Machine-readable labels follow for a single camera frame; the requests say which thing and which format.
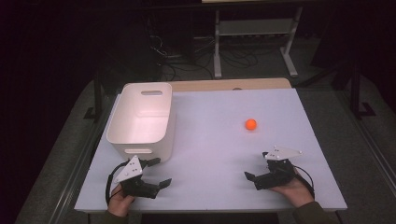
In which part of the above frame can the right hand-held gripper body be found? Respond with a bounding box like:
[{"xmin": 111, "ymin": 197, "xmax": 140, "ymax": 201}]
[{"xmin": 254, "ymin": 146, "xmax": 304, "ymax": 191}]

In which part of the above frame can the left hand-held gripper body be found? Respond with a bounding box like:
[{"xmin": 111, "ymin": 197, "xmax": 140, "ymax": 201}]
[{"xmin": 113, "ymin": 155, "xmax": 161, "ymax": 200}]

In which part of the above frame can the orange ball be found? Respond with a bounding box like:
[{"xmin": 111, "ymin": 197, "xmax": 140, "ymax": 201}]
[{"xmin": 245, "ymin": 118, "xmax": 258, "ymax": 132}]

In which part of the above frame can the white plastic bin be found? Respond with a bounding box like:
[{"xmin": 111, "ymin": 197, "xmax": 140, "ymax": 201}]
[{"xmin": 106, "ymin": 81, "xmax": 177, "ymax": 163}]

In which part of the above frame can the person's right hand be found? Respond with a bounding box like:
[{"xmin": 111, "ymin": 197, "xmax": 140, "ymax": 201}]
[{"xmin": 269, "ymin": 175, "xmax": 315, "ymax": 209}]

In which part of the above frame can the person's left hand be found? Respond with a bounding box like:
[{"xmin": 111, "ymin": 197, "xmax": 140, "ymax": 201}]
[{"xmin": 106, "ymin": 183, "xmax": 136, "ymax": 217}]

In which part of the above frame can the black metal stand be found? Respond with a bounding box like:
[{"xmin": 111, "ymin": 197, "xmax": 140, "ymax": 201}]
[
  {"xmin": 348, "ymin": 64, "xmax": 377, "ymax": 120},
  {"xmin": 83, "ymin": 69, "xmax": 105, "ymax": 123}
]

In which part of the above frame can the light wooden board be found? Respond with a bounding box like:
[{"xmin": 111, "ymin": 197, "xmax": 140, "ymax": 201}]
[{"xmin": 169, "ymin": 77, "xmax": 292, "ymax": 92}]

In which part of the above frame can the white metal stand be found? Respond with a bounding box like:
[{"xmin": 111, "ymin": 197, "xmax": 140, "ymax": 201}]
[{"xmin": 213, "ymin": 7, "xmax": 304, "ymax": 79}]

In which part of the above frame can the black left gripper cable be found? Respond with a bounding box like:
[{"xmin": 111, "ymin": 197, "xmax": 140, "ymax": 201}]
[{"xmin": 105, "ymin": 161, "xmax": 129, "ymax": 207}]

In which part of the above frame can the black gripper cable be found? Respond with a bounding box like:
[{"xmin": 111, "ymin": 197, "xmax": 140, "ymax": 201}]
[
  {"xmin": 105, "ymin": 161, "xmax": 129, "ymax": 207},
  {"xmin": 292, "ymin": 165, "xmax": 316, "ymax": 200}
]

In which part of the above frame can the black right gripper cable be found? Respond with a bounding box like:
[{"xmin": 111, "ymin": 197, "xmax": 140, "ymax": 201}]
[{"xmin": 292, "ymin": 165, "xmax": 316, "ymax": 200}]

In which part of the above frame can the tangle of black floor cables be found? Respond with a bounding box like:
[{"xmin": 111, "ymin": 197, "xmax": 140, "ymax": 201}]
[{"xmin": 148, "ymin": 33, "xmax": 260, "ymax": 82}]

